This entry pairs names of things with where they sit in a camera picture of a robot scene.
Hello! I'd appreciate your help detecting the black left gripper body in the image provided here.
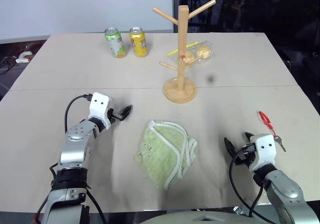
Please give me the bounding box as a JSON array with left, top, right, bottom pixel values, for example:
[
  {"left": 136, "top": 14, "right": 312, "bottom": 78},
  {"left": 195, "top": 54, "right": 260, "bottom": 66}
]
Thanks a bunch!
[{"left": 106, "top": 107, "right": 125, "bottom": 124}]

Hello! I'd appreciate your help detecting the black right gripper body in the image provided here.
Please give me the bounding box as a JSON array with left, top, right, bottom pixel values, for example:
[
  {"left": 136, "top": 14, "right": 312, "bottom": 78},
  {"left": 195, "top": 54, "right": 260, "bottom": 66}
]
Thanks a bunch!
[{"left": 234, "top": 142, "right": 257, "bottom": 167}]

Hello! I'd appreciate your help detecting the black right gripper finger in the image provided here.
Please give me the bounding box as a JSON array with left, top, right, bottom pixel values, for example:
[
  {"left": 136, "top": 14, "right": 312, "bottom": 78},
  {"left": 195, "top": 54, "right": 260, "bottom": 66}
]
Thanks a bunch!
[
  {"left": 223, "top": 136, "right": 237, "bottom": 158},
  {"left": 244, "top": 131, "right": 256, "bottom": 143}
]

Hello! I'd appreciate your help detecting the silver key with red tag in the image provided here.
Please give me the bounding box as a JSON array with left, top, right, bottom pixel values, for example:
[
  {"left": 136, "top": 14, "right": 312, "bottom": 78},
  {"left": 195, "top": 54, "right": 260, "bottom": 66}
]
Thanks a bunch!
[{"left": 257, "top": 110, "right": 288, "bottom": 153}]

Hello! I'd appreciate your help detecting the green towel with white trim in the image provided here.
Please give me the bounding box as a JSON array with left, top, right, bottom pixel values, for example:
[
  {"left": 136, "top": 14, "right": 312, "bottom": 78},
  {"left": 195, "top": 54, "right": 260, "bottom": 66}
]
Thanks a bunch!
[{"left": 135, "top": 119, "right": 199, "bottom": 191}]

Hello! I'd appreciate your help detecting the yellow drink can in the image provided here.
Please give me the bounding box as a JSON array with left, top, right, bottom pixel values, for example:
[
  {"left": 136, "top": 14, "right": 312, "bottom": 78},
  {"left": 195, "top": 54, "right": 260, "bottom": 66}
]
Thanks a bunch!
[{"left": 128, "top": 26, "right": 149, "bottom": 58}]

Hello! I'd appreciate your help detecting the green drink can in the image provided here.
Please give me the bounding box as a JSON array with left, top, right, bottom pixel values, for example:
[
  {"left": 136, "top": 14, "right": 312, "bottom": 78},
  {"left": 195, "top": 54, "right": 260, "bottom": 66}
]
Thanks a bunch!
[{"left": 104, "top": 27, "right": 127, "bottom": 59}]

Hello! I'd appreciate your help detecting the wooden peg tree stand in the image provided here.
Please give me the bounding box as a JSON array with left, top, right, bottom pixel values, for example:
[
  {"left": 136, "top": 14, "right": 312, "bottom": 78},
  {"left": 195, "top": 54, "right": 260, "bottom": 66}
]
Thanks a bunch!
[{"left": 152, "top": 0, "right": 217, "bottom": 104}]

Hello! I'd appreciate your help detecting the grey robot torso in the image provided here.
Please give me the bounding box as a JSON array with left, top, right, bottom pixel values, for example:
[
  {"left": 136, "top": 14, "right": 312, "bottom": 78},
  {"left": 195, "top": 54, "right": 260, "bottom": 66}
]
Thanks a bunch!
[{"left": 138, "top": 208, "right": 252, "bottom": 224}]

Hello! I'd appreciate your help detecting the round yellow bun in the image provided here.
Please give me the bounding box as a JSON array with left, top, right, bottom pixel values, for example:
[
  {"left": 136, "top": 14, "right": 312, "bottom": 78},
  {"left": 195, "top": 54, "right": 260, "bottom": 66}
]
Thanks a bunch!
[
  {"left": 196, "top": 45, "right": 211, "bottom": 60},
  {"left": 185, "top": 49, "right": 199, "bottom": 62}
]

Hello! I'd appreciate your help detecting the clear plastic zip bag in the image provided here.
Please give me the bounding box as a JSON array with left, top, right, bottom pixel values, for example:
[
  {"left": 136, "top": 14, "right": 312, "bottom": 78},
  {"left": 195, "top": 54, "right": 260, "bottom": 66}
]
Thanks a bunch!
[{"left": 166, "top": 39, "right": 217, "bottom": 69}]

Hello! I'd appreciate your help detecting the white power strip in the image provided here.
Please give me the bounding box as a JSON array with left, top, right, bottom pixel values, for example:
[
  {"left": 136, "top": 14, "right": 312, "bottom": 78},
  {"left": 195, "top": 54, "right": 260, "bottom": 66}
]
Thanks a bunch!
[{"left": 15, "top": 50, "right": 34, "bottom": 64}]

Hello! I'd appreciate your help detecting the white partition panel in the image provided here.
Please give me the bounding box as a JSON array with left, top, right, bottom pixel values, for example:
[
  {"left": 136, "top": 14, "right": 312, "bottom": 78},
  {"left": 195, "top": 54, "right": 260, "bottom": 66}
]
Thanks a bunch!
[{"left": 0, "top": 0, "right": 174, "bottom": 41}]

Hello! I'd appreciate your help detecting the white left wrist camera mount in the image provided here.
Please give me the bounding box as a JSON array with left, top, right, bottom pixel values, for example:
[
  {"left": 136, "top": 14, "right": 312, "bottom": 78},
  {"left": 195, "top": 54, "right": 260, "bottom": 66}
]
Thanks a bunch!
[{"left": 88, "top": 92, "right": 113, "bottom": 130}]

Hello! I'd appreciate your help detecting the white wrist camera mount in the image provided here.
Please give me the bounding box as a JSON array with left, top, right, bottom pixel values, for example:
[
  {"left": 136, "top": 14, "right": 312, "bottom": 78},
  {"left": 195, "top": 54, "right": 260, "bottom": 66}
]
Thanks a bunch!
[
  {"left": 88, "top": 92, "right": 113, "bottom": 130},
  {"left": 248, "top": 133, "right": 278, "bottom": 173}
]

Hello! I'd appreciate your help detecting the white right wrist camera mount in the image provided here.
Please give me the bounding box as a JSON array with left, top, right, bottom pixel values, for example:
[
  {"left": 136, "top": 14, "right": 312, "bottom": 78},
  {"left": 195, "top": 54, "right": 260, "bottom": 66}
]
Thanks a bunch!
[{"left": 248, "top": 133, "right": 278, "bottom": 173}]

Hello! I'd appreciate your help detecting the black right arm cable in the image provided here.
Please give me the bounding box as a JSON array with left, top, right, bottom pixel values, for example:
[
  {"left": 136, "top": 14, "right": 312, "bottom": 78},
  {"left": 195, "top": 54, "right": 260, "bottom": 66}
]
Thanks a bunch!
[{"left": 229, "top": 143, "right": 270, "bottom": 224}]

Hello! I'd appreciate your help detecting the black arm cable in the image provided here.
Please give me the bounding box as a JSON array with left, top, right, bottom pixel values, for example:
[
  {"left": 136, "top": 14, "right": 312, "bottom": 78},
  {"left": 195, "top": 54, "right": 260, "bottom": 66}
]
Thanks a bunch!
[
  {"left": 229, "top": 143, "right": 270, "bottom": 224},
  {"left": 64, "top": 93, "right": 94, "bottom": 134}
]

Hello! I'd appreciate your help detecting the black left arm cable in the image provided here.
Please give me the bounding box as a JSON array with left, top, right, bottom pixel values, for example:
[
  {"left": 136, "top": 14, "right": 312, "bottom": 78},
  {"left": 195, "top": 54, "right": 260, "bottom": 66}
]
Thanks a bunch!
[{"left": 64, "top": 93, "right": 94, "bottom": 134}]

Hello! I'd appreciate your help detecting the black floor cable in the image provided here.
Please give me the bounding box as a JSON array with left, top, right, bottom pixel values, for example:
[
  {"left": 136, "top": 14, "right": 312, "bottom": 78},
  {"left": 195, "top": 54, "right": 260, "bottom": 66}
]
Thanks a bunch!
[{"left": 0, "top": 55, "right": 18, "bottom": 75}]

